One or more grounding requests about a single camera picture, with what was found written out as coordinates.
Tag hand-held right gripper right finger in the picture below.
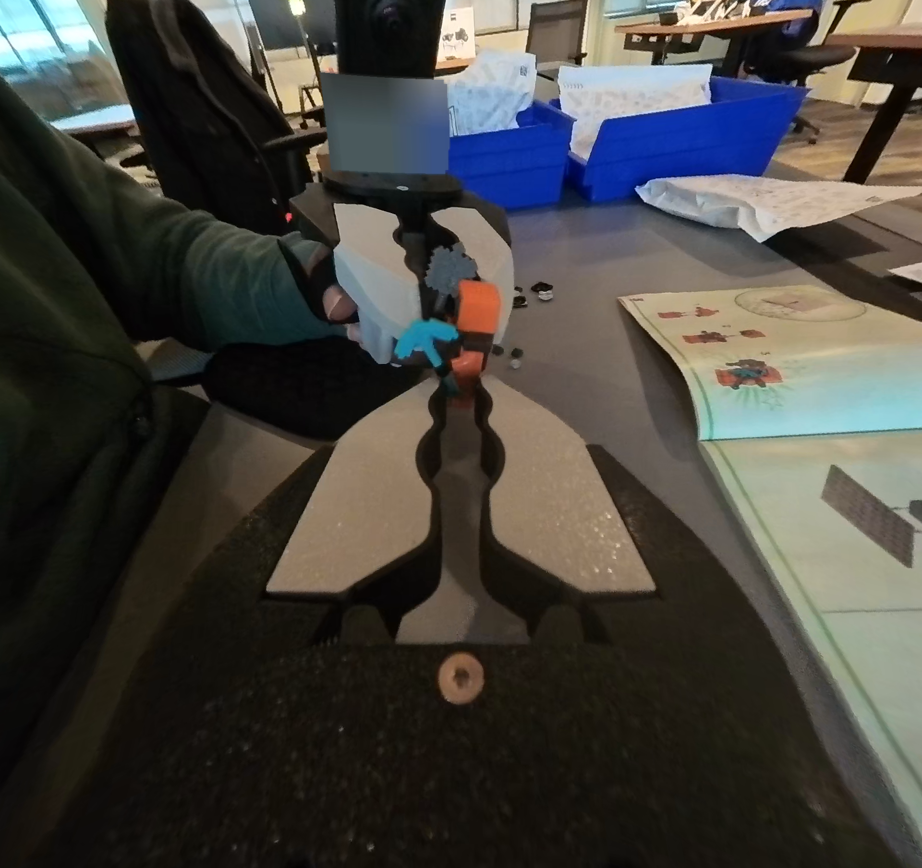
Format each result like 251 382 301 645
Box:
477 378 658 642

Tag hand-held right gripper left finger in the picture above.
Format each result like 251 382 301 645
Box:
265 378 451 642

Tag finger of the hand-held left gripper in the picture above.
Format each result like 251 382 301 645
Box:
333 202 435 366
431 204 517 345

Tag orange toy brick figure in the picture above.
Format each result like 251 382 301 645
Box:
425 241 507 410

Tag teal toy pickaxe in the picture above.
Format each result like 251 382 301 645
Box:
392 317 463 395

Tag person's left forearm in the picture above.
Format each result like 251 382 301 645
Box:
86 155 340 354

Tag grey desk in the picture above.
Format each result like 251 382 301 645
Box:
43 194 922 868

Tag person's left hand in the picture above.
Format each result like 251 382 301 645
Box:
276 233 363 343

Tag scattered small toy bricks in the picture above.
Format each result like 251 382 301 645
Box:
492 279 557 371

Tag white printed cardboard box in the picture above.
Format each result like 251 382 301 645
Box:
434 6 478 62

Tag blue storage bin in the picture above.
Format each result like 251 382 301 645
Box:
551 76 813 204
447 99 579 211

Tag white patterned paper bag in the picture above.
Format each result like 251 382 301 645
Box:
557 63 716 154
447 49 539 136

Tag black mesh pad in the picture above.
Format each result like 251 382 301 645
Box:
204 338 427 442

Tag black mesh office chair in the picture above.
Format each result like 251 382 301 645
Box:
524 0 592 82

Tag black chair with dark jacket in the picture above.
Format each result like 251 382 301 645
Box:
104 0 330 237

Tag open instruction booklet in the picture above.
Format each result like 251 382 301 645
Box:
617 283 922 764

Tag wooden table with black legs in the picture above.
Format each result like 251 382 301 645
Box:
827 31 922 186
614 7 815 78

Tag office chair with blue cloth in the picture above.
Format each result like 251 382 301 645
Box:
740 0 874 146

